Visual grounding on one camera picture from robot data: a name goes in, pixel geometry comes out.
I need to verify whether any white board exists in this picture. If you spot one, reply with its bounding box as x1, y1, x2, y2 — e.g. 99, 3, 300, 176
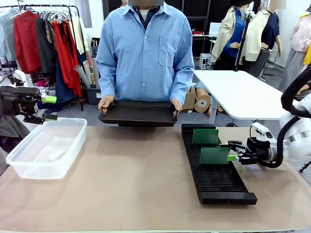
208, 22, 223, 37

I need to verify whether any mannequin in beige jacket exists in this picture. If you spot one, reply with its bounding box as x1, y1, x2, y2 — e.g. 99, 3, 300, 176
210, 0, 249, 71

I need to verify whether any red hanging jacket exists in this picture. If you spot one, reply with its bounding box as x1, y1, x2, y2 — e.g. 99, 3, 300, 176
13, 11, 42, 74

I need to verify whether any mannequin in cream navy top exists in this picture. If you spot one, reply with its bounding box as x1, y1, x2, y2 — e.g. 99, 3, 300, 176
244, 0, 284, 78

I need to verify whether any white folding table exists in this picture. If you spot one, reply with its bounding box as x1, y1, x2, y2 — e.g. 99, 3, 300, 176
193, 69, 302, 124

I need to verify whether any mannequin in pink top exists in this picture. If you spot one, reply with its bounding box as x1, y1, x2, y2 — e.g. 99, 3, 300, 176
278, 13, 311, 93

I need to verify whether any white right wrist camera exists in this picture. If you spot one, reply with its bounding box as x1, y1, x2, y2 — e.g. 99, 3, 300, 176
251, 122, 273, 142

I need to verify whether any green perforated PCB board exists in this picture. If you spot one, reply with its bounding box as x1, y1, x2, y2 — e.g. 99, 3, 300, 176
199, 147, 231, 165
192, 128, 219, 145

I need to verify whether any person's right hand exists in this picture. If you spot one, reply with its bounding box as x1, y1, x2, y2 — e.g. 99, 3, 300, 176
97, 95, 115, 115

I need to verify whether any blue denim hanging garment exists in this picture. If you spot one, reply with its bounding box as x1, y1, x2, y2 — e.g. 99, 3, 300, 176
55, 58, 76, 104

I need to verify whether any black slotted PCB rack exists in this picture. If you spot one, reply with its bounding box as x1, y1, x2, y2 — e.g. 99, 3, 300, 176
181, 123, 258, 205

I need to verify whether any person in blue shirt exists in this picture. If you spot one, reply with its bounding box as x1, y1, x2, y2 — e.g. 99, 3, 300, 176
96, 0, 195, 107

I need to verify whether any yellow garment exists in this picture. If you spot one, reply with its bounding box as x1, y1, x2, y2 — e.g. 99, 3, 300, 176
300, 13, 311, 66

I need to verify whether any black plastic tray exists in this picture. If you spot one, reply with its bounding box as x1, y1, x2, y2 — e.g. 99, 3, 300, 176
98, 100, 179, 128

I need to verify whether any brown paper roll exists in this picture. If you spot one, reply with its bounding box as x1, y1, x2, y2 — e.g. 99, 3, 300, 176
82, 60, 94, 85
91, 58, 100, 85
73, 64, 92, 88

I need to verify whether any grey cloth on wall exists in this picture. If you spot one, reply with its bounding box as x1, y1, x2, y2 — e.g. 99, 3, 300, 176
81, 0, 93, 29

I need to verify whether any person's right forearm blue sleeve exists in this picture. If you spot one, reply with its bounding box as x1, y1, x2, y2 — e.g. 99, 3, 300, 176
97, 70, 116, 98

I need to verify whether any dark grey fabric heap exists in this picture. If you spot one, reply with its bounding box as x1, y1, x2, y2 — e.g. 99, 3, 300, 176
0, 114, 31, 154

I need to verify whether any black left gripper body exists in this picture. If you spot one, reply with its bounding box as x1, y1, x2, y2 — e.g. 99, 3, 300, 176
0, 86, 27, 117

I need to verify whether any cream hanging garment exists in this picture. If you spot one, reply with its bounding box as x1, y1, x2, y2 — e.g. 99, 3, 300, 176
71, 16, 86, 56

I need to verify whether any long red hanging dress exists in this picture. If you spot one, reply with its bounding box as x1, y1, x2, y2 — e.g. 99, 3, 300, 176
52, 20, 83, 97

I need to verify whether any light grey hanging garment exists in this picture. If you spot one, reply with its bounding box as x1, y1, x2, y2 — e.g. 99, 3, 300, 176
0, 9, 17, 63

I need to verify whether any clear plastic storage box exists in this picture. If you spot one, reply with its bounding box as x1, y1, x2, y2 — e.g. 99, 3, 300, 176
5, 117, 88, 180

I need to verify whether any black tripod pole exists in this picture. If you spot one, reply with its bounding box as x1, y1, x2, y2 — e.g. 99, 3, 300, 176
234, 11, 254, 73

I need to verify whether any dark grey plastic bin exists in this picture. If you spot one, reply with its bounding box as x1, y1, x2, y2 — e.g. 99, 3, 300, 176
85, 87, 102, 105

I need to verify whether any cardboard box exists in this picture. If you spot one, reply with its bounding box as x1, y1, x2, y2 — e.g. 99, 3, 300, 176
182, 85, 196, 113

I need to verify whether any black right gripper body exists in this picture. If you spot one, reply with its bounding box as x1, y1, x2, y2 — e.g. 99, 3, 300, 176
245, 137, 272, 162

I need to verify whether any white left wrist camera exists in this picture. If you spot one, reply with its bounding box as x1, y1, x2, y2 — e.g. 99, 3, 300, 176
14, 69, 25, 84

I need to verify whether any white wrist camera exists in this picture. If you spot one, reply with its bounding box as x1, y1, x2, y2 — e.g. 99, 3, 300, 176
14, 69, 25, 84
251, 122, 273, 142

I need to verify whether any white cube shelf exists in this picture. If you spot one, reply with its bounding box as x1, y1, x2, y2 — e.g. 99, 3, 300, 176
199, 53, 212, 70

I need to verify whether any tan headless mannequin torso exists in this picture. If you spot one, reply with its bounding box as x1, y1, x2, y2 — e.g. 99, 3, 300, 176
193, 86, 214, 116

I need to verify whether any charcoal hanging garment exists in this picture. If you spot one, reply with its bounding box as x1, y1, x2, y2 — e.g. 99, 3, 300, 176
35, 16, 57, 77

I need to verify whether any person's left hand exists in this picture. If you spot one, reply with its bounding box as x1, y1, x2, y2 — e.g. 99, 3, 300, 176
171, 99, 183, 118

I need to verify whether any person's left forearm blue sleeve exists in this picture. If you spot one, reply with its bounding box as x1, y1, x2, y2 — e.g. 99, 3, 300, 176
169, 70, 195, 104

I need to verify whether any black metal clothes rack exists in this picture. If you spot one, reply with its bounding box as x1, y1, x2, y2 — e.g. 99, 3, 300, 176
0, 4, 85, 112

